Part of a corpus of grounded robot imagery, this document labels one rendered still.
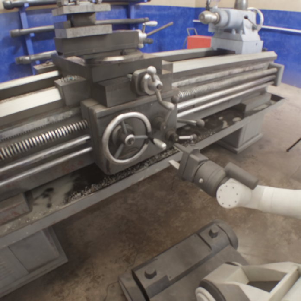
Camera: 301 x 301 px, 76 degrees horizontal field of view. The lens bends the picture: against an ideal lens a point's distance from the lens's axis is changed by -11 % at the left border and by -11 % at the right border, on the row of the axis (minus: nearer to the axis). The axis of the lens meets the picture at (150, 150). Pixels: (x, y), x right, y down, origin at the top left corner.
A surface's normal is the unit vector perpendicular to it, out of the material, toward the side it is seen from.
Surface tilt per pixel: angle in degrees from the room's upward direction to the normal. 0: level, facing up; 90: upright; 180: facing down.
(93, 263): 0
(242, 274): 28
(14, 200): 0
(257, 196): 58
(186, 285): 0
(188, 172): 74
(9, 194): 90
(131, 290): 12
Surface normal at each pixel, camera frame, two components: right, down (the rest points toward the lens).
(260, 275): -0.85, 0.30
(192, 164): -0.77, 0.11
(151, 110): 0.61, 0.43
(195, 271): -0.01, -0.83
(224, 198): -0.68, -0.14
